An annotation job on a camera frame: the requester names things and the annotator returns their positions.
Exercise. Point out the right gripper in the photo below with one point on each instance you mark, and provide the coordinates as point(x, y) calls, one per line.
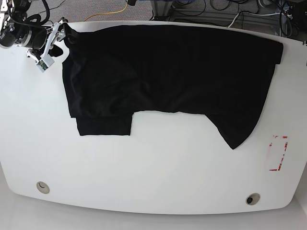
point(54, 34)

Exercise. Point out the black t-shirt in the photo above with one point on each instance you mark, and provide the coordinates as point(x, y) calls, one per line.
point(112, 73)

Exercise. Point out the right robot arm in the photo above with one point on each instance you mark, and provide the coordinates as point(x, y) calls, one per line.
point(17, 28)

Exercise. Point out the red tape rectangle marking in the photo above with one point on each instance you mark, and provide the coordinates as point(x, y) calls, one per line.
point(276, 152)

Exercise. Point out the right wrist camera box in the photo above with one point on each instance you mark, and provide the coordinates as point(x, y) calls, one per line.
point(44, 63)

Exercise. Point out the left table cable grommet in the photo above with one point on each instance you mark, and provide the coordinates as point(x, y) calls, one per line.
point(43, 187)

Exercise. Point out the table cable grommet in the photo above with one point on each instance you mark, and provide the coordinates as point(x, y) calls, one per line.
point(253, 199)
point(43, 187)

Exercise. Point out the right table cable grommet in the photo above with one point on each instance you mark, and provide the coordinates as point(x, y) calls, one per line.
point(253, 199)

